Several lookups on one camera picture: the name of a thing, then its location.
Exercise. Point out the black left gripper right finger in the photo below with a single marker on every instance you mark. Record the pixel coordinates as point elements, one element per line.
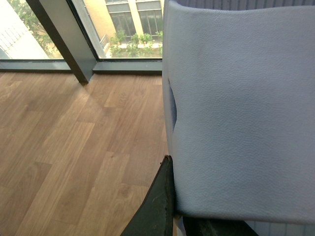
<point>216,227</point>

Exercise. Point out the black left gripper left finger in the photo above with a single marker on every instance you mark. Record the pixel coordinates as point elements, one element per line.
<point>155,215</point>

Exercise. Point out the light blue slide sandal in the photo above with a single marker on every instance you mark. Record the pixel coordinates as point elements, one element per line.
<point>239,105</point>

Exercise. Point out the dark window frame left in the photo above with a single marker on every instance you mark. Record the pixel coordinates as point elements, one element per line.
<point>83,37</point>

